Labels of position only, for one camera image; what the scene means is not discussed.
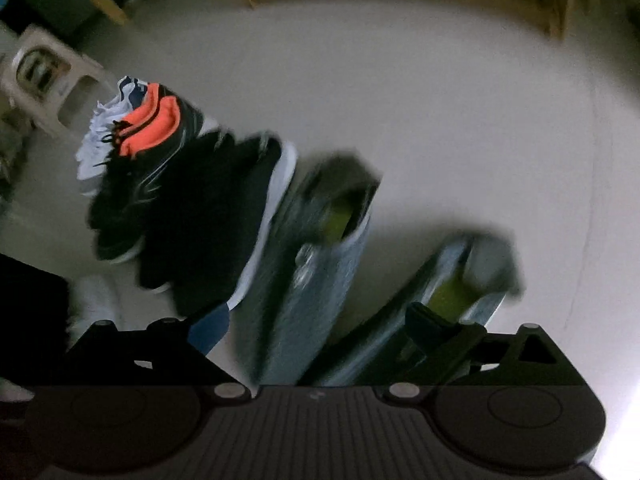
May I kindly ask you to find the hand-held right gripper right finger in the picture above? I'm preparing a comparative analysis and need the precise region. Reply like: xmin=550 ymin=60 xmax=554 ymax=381
xmin=382 ymin=303 xmax=586 ymax=403

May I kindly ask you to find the wooden shoe rack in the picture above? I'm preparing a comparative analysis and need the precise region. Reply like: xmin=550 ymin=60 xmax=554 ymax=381
xmin=250 ymin=0 xmax=608 ymax=41

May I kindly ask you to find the black sneaker with white sole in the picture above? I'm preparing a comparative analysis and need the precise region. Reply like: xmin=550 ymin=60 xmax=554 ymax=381
xmin=137 ymin=132 xmax=298 ymax=318

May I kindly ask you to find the beige plastic stool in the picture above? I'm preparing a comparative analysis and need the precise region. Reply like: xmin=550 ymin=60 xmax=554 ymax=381
xmin=0 ymin=25 xmax=113 ymax=138

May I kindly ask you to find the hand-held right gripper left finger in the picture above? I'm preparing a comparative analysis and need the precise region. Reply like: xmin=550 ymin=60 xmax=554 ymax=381
xmin=60 ymin=307 xmax=251 ymax=403

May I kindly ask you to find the grey mesh slip-on shoe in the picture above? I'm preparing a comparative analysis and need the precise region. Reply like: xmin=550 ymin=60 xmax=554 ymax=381
xmin=300 ymin=230 xmax=526 ymax=386
xmin=235 ymin=152 xmax=383 ymax=386

